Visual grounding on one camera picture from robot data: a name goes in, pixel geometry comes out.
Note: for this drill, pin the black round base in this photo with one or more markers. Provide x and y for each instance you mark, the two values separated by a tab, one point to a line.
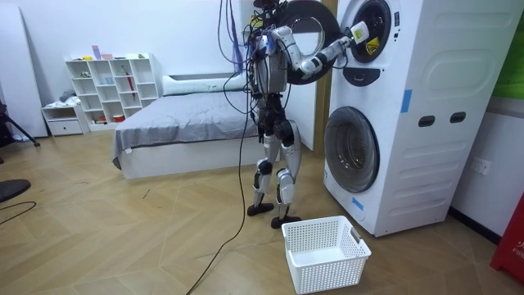
12	189

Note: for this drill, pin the small white bedside cabinet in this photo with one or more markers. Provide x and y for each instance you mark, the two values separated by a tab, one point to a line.
65	121

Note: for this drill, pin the crumpled grey white cloths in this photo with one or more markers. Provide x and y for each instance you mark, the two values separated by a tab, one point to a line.
67	99

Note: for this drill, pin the open round washer door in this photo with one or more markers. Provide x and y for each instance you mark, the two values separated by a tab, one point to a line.
327	16

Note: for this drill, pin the white plastic laundry basket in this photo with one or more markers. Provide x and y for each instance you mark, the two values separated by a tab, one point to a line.
323	262

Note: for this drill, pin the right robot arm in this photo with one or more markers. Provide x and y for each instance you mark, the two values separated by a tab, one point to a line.
304	65

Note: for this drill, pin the green soft toy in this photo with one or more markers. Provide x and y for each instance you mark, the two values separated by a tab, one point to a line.
85	74

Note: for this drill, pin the white washing machine tower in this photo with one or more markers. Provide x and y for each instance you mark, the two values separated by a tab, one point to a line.
417	123

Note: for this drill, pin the white cube shelf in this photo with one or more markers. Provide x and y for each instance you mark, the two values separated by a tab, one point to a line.
110	92

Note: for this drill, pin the grey bed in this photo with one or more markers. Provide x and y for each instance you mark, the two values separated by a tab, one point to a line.
184	123

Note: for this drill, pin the green wall poster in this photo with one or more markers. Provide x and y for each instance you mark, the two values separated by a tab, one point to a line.
512	69

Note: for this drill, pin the red box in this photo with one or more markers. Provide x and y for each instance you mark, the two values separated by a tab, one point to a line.
511	246

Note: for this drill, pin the white wall socket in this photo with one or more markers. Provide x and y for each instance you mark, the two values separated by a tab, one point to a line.
480	166

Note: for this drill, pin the robot legs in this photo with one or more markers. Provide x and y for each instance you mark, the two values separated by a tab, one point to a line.
291	152

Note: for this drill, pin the white pillow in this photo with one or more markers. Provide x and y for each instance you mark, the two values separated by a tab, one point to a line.
196	84

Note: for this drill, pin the black tripod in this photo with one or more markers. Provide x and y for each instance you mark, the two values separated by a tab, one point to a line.
16	129

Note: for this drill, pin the white leaning board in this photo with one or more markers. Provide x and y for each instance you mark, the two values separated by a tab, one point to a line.
20	73

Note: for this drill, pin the red bowl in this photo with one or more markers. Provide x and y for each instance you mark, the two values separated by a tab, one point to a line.
118	119

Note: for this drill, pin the robot body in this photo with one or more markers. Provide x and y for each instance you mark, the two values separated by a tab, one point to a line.
271	71

